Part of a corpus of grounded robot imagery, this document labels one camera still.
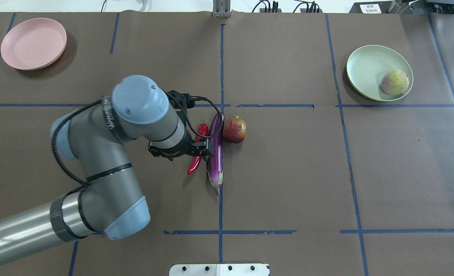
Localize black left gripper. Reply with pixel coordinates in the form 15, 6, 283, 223
148, 139, 213, 161

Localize purple eggplant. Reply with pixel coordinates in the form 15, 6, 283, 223
207, 112, 225, 196

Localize green pink peach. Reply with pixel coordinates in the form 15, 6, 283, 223
381, 70, 410, 95

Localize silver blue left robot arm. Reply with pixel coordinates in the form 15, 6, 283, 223
0, 75, 220, 266

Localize red chili pepper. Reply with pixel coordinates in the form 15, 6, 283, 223
187, 123, 209, 175

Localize red yellow pomegranate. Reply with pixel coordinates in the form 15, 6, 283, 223
223, 115, 247, 144

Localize light green plate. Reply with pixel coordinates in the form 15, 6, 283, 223
346, 45, 414, 102

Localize pink plate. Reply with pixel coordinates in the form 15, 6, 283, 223
0, 18, 67, 71

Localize white label card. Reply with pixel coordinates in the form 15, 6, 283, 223
359, 3, 382, 14

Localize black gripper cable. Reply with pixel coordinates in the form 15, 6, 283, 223
166, 90, 225, 138

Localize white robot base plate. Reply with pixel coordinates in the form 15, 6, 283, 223
169, 263, 270, 276

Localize aluminium frame post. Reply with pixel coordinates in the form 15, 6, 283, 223
212, 0, 232, 18

